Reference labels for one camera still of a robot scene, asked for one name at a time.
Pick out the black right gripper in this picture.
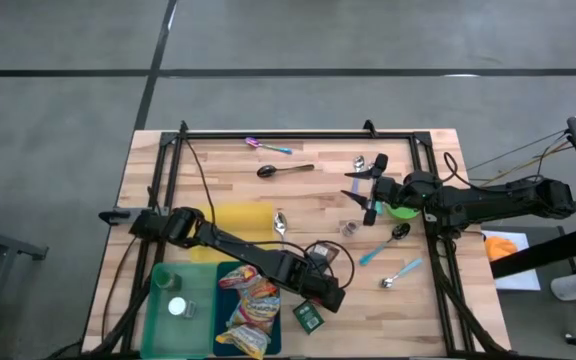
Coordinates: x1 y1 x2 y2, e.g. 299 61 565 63
341 152 412 226

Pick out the dark green spice tin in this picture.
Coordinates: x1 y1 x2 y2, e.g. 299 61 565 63
292 299 326 335

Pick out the brown snack packet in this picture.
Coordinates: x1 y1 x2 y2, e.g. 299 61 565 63
312 241 342 267

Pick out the blue yellow ramen packet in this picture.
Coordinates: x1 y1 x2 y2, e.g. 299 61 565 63
226 294 282 335

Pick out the red roast noodle packet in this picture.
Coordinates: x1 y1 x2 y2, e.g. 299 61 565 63
218 264 280 301

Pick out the yellow snack bag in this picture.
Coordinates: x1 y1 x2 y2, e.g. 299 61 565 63
215 324 272 360

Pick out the white-label glass spice jar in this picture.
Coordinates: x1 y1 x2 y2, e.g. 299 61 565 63
167 296 199 321

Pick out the green oregano spice jar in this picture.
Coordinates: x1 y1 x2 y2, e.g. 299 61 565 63
154 269 184 293

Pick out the green plastic bowl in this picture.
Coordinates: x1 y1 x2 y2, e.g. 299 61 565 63
383 199 422 222

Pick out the plain silver metal spoon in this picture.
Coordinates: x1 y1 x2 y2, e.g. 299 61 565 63
273 210 290 247

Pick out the dark black metal spoon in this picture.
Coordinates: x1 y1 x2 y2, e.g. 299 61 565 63
256 163 316 180

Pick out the iridescent rainbow metal spoon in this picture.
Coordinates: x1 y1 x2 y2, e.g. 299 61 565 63
245 136 293 155

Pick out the teal plastic bin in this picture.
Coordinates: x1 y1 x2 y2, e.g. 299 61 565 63
212 259 283 357

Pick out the yellow plastic bin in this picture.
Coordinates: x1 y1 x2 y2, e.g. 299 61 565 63
187 201 276 265

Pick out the green translucent plastic bin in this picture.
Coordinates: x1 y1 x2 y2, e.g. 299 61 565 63
140 262 219 359

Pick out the orange object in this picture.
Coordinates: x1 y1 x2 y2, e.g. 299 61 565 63
484 235 519 263

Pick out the white paper sheet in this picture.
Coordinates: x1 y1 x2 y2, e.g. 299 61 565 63
481 229 542 292

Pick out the black equipment stand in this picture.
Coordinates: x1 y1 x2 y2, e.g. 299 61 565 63
490 108 576 351

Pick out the grey side table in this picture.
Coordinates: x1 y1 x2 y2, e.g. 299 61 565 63
0 213 49 360

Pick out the purple-handled silver spoon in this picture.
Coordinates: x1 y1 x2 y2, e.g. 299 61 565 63
350 155 367 194

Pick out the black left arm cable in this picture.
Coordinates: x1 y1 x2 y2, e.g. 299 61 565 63
181 135 357 292

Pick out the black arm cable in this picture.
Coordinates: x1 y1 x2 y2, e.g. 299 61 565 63
181 135 357 292
442 151 477 191

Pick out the teal-handled black spoon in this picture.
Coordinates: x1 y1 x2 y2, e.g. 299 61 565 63
359 222 412 267

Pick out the light-blue-handled silver spoon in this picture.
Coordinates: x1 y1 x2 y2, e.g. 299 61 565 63
380 257 424 290

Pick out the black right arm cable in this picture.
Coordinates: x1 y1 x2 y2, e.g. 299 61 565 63
442 151 477 191

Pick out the black aluminium table frame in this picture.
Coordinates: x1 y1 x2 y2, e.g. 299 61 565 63
117 129 497 357

